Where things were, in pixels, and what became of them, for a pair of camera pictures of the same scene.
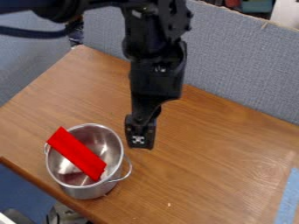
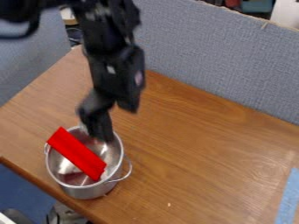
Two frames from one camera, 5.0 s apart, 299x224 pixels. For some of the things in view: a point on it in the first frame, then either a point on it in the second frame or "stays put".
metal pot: x=77 y=184 stays put
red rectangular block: x=78 y=152 stays put
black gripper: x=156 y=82 -> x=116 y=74
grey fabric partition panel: x=241 y=55 stays put
